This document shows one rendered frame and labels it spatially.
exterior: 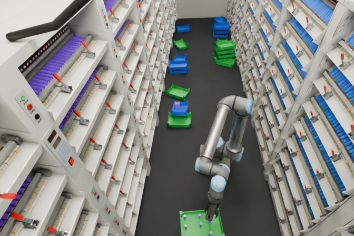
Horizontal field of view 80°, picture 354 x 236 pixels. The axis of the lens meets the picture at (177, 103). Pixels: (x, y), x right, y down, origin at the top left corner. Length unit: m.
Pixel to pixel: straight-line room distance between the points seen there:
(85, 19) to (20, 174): 0.82
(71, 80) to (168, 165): 1.66
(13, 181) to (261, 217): 1.95
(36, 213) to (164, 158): 1.74
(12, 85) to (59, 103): 0.24
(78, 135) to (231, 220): 1.61
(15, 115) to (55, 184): 0.33
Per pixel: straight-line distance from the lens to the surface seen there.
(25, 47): 0.78
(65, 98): 0.94
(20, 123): 0.77
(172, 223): 2.19
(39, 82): 1.01
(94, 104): 1.17
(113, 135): 1.51
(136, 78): 1.96
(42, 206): 0.93
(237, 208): 2.26
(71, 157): 0.96
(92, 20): 1.27
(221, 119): 1.64
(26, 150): 0.81
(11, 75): 0.73
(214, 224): 1.84
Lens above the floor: 2.08
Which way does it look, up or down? 43 degrees down
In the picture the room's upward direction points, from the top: 5 degrees counter-clockwise
